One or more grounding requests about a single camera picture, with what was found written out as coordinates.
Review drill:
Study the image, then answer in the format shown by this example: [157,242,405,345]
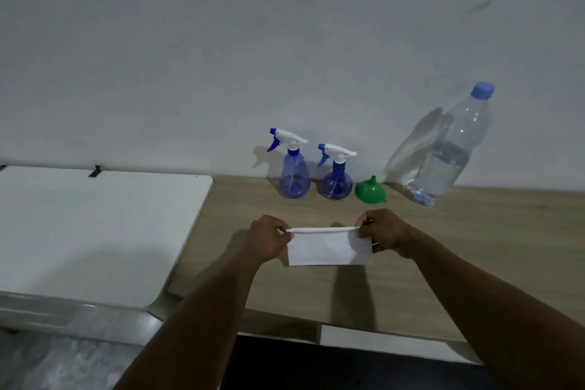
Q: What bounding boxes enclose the person's right hand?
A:
[355,208,414,259]

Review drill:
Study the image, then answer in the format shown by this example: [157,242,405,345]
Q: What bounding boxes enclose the person's left hand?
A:
[246,214,293,265]

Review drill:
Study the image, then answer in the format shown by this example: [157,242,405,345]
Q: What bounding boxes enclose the green plastic funnel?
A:
[354,175,388,205]

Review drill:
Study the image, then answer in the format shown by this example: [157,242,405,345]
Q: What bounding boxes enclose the white paper towel sheet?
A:
[285,226,374,267]

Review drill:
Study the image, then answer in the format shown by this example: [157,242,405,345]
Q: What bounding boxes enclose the clear plastic water bottle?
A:
[408,97,492,207]

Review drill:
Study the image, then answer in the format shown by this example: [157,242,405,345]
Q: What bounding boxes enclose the white blue trigger spray head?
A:
[317,143,358,168]
[266,128,308,154]

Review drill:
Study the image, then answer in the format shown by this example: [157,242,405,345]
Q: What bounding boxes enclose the blue bottle cap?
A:
[470,81,496,100]

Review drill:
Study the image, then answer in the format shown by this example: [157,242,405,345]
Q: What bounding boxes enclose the person's left forearm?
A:
[113,250,268,390]

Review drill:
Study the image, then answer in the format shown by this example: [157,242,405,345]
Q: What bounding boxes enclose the person's right forearm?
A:
[402,227,585,390]

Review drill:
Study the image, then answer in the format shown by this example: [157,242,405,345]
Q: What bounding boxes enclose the wooden table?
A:
[166,174,585,366]

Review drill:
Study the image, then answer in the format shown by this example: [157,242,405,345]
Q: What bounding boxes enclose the black wooden board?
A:
[219,335,499,390]

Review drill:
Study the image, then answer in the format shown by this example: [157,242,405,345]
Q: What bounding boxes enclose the white side table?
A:
[0,165,215,345]

